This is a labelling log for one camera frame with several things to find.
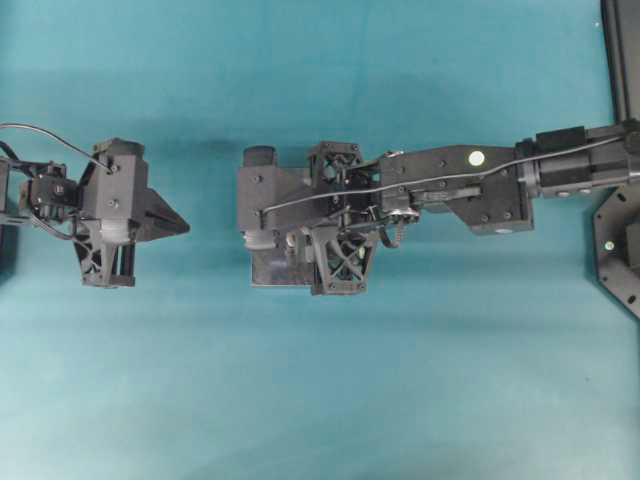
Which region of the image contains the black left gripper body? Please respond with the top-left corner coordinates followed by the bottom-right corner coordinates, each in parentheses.
top-left (65, 163), bottom-right (108, 240)

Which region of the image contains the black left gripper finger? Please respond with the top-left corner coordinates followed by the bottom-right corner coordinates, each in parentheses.
top-left (92, 139), bottom-right (118, 163)
top-left (73, 222), bottom-right (135, 288)

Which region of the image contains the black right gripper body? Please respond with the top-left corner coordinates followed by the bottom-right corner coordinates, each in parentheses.
top-left (304, 151), bottom-right (423, 248)

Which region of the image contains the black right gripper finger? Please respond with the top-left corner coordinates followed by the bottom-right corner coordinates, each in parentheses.
top-left (308, 142), bottom-right (364, 185)
top-left (301, 225), bottom-right (378, 295)

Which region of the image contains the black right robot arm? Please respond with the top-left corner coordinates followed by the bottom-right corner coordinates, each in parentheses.
top-left (307, 120), bottom-right (639, 295)

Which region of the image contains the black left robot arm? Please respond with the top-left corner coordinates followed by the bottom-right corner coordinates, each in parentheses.
top-left (1, 139), bottom-right (148, 288)

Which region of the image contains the grey metal base block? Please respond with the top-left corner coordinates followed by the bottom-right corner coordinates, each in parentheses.
top-left (250, 233), bottom-right (314, 287)

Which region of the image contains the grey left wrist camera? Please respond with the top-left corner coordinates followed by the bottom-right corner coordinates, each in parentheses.
top-left (92, 138), bottom-right (191, 247)

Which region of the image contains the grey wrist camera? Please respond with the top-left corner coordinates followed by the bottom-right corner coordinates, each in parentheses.
top-left (237, 146), bottom-right (317, 251)
top-left (92, 138), bottom-right (191, 247)

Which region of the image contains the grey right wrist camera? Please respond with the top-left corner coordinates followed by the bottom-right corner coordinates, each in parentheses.
top-left (237, 146), bottom-right (317, 251)

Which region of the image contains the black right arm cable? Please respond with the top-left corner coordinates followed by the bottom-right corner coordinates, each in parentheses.
top-left (254, 124), bottom-right (640, 221)

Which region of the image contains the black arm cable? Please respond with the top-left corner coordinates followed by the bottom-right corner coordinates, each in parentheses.
top-left (0, 123), bottom-right (119, 176)
top-left (254, 124), bottom-right (640, 221)

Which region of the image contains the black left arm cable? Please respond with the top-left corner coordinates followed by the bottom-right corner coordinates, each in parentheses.
top-left (0, 123), bottom-right (119, 176)

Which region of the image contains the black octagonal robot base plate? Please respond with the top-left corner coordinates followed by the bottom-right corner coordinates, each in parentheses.
top-left (593, 185), bottom-right (639, 318)

